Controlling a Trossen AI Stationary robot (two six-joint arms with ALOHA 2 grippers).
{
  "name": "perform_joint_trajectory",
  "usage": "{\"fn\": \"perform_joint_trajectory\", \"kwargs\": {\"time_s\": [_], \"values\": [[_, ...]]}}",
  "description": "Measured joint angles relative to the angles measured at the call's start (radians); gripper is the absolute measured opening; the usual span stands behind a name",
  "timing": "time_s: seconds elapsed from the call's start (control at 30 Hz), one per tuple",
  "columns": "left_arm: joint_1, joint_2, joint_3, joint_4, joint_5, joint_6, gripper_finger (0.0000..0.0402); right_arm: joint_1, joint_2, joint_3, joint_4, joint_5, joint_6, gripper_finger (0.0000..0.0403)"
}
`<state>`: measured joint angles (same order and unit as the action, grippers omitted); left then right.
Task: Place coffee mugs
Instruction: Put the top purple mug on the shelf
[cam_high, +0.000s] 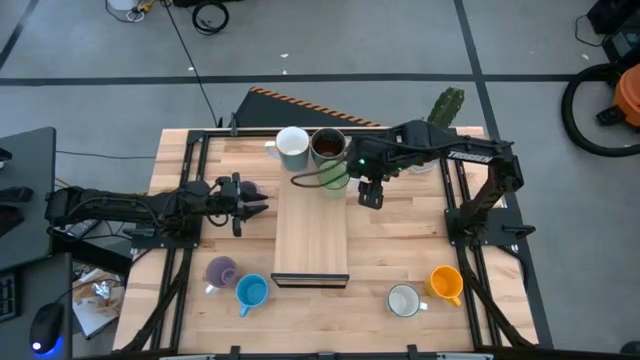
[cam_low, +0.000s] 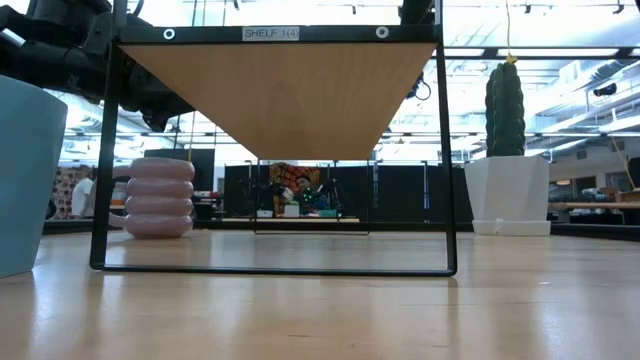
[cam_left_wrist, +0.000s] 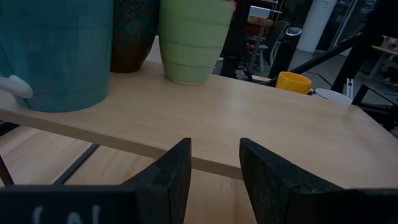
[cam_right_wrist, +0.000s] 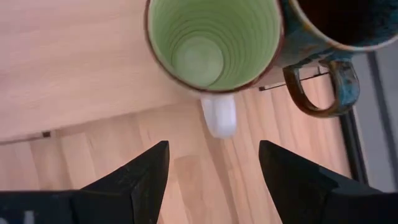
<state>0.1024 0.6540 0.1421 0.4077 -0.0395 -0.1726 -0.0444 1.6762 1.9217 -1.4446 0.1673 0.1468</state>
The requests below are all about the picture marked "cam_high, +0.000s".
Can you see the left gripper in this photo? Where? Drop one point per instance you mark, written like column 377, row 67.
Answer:
column 236, row 205

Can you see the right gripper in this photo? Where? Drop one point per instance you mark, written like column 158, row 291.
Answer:
column 372, row 157

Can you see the pink ribbed mug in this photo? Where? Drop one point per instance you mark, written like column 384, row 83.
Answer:
column 250, row 187

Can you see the light green mug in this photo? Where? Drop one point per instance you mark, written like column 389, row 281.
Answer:
column 337, row 184

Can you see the brown teal speckled mug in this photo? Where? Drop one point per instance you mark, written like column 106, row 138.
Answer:
column 327, row 145

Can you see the grey-teal mug white inside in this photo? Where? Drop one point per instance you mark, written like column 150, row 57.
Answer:
column 292, row 145

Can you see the light blue mug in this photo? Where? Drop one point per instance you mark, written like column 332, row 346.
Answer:
column 251, row 292

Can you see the white blue patterned mug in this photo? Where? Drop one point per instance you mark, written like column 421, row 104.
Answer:
column 404, row 300

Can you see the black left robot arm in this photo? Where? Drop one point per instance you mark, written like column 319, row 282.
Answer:
column 125, row 205

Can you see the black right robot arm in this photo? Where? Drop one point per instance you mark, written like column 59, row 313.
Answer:
column 470, row 150

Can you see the white angular planter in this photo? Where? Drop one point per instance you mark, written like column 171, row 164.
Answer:
column 422, row 169

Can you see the purple mug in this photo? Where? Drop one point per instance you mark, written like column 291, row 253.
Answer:
column 222, row 272

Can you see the black orange-striped ramp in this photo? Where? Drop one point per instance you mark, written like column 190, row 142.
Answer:
column 280, row 110

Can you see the orange mug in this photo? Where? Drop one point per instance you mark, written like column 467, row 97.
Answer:
column 445, row 284

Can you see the green cactus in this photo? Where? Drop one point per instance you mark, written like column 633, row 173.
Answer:
column 446, row 107

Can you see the papers and foil pile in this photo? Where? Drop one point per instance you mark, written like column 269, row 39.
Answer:
column 95, row 305

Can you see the black desk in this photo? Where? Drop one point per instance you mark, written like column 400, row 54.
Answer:
column 50, row 280
column 30, row 220

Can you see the white bucket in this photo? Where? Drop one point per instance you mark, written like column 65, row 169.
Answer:
column 122, row 4

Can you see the black computer mouse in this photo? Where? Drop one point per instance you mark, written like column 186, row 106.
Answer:
column 46, row 327

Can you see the black keyboard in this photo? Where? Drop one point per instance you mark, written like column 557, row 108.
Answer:
column 7, row 297

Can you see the orange vacuum cleaner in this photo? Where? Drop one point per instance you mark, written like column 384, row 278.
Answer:
column 627, row 97

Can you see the black equipment case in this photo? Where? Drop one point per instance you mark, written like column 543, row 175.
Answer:
column 620, row 25

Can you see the black frame wooden shelf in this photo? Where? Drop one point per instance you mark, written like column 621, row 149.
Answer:
column 310, row 230

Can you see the black table frame rails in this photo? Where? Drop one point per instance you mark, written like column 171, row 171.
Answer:
column 192, row 155

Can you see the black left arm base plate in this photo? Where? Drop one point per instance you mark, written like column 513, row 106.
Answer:
column 150, row 240

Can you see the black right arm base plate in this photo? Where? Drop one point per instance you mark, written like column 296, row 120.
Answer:
column 500, row 225

